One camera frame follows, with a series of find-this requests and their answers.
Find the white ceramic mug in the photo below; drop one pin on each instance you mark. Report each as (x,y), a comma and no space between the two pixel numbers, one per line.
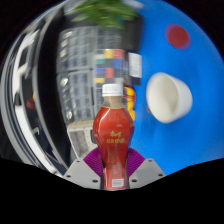
(170,98)

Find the black box with white label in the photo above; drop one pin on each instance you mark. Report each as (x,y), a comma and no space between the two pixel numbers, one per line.
(135,66)

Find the white pegboard tray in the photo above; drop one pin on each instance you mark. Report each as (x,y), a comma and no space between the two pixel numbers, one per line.
(78,141)

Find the clear organiser with coloured parts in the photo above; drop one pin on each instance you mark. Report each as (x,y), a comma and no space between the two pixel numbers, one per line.
(110,66)

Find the black overhead bench shelf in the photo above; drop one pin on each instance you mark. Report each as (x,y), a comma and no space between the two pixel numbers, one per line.
(46,100)

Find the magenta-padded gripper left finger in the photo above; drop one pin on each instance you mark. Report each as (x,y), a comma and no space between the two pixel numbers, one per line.
(80,173)

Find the green potted plant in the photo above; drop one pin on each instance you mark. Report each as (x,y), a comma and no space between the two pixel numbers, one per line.
(106,13)

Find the red drink bottle white cap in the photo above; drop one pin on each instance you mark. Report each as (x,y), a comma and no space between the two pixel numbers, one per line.
(113,133)

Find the yellow multimeter with red leads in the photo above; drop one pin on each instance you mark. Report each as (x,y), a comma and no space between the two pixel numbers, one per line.
(130,100)

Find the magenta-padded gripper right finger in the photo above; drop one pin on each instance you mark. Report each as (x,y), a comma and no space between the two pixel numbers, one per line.
(148,173)

